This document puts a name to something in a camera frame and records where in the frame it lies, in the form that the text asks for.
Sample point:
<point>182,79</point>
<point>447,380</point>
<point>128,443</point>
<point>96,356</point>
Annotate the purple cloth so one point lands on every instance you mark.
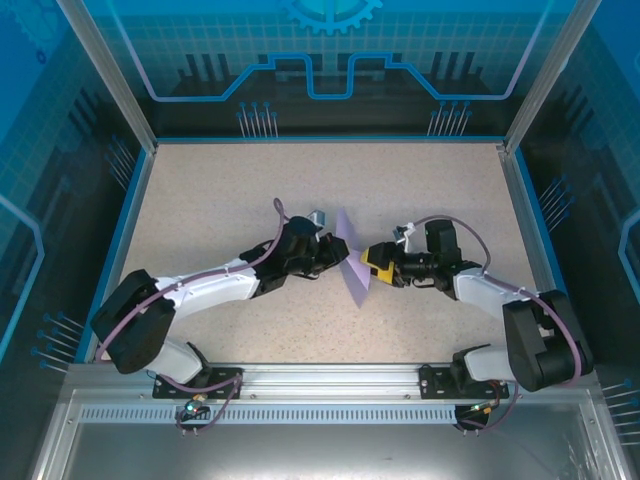
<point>356,280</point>

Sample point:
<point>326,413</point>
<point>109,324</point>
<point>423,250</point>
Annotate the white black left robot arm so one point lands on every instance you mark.
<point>135,325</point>

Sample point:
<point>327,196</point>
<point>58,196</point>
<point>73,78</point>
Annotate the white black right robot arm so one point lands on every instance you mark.
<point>540,340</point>

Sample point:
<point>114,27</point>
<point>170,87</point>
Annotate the blue grid print side panel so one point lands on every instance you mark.
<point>600,225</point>
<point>45,200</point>

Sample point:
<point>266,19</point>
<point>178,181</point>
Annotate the grey metal tray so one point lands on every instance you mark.
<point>320,450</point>

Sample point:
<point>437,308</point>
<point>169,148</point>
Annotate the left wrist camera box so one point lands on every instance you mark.
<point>317,217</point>

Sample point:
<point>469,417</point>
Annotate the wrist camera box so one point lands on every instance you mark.
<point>317,217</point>
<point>404,234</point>

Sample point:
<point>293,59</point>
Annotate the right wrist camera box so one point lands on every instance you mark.
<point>404,234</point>

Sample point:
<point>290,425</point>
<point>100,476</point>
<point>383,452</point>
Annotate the aluminium side rail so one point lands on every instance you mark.
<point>535,250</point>
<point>133,225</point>

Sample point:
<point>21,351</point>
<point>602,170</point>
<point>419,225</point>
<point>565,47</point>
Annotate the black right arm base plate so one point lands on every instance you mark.
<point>432,382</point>

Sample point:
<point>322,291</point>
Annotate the aluminium mounting rail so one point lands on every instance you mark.
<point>330,380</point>

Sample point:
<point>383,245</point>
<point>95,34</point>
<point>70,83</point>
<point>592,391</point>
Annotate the dark circuit print wall panel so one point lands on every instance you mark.
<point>320,110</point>

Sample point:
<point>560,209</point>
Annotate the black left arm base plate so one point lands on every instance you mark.
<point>225,385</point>

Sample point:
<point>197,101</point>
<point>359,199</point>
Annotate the aluminium frame post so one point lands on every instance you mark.
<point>110,75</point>
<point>545,75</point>

